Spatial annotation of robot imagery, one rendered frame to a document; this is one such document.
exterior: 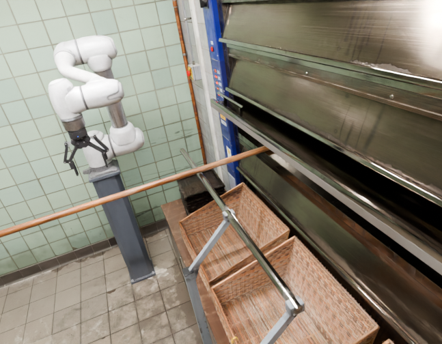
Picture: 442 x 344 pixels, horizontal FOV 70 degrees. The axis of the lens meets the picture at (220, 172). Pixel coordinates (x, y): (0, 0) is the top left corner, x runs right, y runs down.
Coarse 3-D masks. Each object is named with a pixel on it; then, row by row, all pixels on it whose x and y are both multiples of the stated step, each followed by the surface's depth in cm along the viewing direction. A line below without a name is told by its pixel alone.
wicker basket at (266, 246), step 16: (224, 192) 205; (240, 192) 209; (208, 208) 205; (240, 208) 211; (256, 208) 192; (192, 224) 205; (208, 224) 210; (256, 224) 193; (272, 224) 176; (192, 240) 205; (208, 240) 202; (224, 240) 201; (256, 240) 195; (272, 240) 161; (192, 256) 187; (208, 256) 191; (224, 256) 189; (240, 256) 187; (208, 272) 180; (224, 272) 157; (208, 288) 165
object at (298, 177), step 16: (256, 144) 177; (272, 160) 162; (288, 176) 150; (304, 176) 142; (320, 192) 130; (336, 208) 121; (352, 224) 114; (368, 224) 110; (368, 240) 108; (384, 240) 103; (400, 256) 97; (416, 272) 92; (432, 272) 90; (432, 288) 88
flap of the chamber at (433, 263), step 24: (264, 120) 149; (264, 144) 128; (288, 144) 123; (312, 144) 122; (336, 168) 104; (360, 168) 104; (336, 192) 92; (360, 192) 90; (384, 192) 90; (408, 192) 90; (408, 216) 79; (432, 216) 79; (408, 240) 71; (432, 240) 71; (432, 264) 67
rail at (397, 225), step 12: (240, 120) 145; (264, 132) 129; (276, 144) 119; (300, 156) 108; (312, 168) 100; (324, 180) 96; (336, 180) 92; (348, 192) 87; (360, 204) 83; (372, 204) 81; (384, 216) 77; (396, 228) 74; (408, 228) 72; (420, 240) 68; (432, 252) 66
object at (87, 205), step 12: (240, 156) 163; (204, 168) 158; (156, 180) 153; (168, 180) 153; (120, 192) 148; (132, 192) 149; (84, 204) 144; (96, 204) 145; (48, 216) 140; (60, 216) 141; (12, 228) 136; (24, 228) 137
